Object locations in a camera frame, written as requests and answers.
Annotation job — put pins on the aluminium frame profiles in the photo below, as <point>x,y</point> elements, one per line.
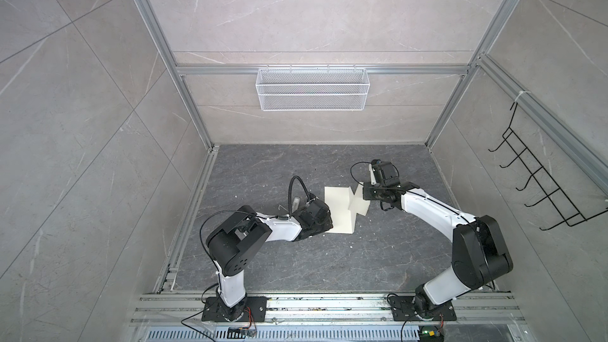
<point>588,160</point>

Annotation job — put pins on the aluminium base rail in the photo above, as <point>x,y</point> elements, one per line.
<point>478,316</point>

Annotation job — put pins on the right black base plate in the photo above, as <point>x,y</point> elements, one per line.
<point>412,308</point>

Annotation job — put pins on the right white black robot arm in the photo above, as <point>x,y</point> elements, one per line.
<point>479,252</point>

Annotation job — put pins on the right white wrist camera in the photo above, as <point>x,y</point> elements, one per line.
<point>384,173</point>

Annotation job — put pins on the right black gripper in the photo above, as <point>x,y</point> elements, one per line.
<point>367,195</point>

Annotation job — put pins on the white wire mesh basket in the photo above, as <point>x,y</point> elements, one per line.
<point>319,89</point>

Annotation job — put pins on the black wire hook rack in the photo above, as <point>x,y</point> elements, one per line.
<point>552,192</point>

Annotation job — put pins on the cream paper envelope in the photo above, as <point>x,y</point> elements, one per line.
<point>339,200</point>

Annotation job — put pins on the tan letter paper sheet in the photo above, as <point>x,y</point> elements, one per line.
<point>357,204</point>

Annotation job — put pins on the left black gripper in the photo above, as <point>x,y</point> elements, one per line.
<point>330,224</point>

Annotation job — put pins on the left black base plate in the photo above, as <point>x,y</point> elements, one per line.
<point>250,308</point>

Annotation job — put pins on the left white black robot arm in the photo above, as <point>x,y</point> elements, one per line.
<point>233,245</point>

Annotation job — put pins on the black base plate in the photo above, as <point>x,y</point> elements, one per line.
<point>412,308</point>
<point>250,308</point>

